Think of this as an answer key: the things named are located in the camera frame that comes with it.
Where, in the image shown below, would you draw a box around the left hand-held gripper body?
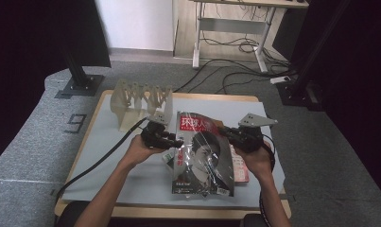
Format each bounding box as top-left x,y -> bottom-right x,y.
140,112 -> 178,149

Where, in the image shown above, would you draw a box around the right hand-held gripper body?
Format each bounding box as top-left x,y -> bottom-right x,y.
230,113 -> 279,155

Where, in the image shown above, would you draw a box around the red brown cover magazine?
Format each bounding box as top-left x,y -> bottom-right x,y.
229,143 -> 251,184

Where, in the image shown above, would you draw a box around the plastic portrait cover magazine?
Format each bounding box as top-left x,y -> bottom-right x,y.
171,111 -> 235,199

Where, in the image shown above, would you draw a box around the clear acrylic magazine rack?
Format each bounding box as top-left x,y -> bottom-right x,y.
110,79 -> 174,133

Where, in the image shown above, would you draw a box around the person's right hand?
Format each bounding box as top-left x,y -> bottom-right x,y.
233,141 -> 275,183

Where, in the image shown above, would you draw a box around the person's left hand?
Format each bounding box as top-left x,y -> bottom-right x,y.
119,134 -> 167,170

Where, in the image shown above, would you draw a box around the grey table mat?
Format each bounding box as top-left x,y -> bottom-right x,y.
61,94 -> 286,209

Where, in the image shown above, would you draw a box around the black slanted metal stand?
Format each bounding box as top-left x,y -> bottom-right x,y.
274,0 -> 352,112

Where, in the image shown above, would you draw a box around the white power strip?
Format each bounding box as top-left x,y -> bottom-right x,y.
269,75 -> 291,85

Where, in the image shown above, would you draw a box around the person's black pants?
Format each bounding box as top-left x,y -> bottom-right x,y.
54,200 -> 271,227

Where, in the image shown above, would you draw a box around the black curtain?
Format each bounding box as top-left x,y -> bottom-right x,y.
0,0 -> 112,168
272,0 -> 381,206

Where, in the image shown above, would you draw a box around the thick black gripper cable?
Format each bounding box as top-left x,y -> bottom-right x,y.
54,116 -> 148,210

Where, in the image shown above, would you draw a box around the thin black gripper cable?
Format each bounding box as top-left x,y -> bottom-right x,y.
257,133 -> 277,227

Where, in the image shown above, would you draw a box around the black stand with base plate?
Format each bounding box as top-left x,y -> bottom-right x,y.
54,44 -> 106,99

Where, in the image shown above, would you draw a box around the bundle of black floor cables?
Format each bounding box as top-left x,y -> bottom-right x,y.
173,31 -> 298,95

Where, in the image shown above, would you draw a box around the white desk frame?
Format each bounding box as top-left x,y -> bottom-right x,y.
189,0 -> 310,74

